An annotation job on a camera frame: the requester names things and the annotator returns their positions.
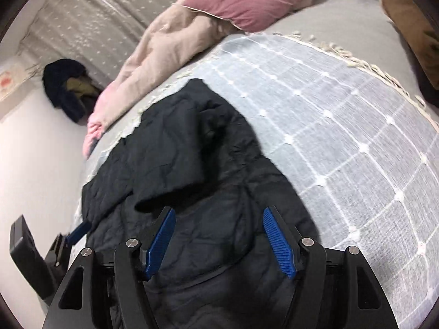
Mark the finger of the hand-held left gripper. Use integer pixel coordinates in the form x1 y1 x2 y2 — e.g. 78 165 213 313
45 221 92 268

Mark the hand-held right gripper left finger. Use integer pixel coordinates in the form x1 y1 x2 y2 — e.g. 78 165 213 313
43 206 176 329

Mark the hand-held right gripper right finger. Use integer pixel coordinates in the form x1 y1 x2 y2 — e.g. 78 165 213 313
262 206 400 329

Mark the dark navy quilted jacket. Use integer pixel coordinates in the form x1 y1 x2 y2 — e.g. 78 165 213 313
80 79 320 329

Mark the white checked blanket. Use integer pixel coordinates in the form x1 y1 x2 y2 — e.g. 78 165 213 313
86 32 439 329

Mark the olive hanging garment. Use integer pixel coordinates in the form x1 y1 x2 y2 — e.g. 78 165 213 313
67 77 101 99

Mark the dark blue hanging garment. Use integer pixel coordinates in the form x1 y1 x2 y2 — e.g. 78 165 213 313
42 59 90 123

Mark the pale pink duvet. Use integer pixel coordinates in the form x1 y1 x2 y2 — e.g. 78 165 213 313
82 5 242 159

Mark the grey star print curtain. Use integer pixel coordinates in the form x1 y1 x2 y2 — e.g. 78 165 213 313
21 0 208 94

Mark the brown cushion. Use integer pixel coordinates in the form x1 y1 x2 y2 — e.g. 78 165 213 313
381 0 439 90

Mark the wall poster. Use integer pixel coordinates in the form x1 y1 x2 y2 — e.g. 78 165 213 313
0 62 25 103

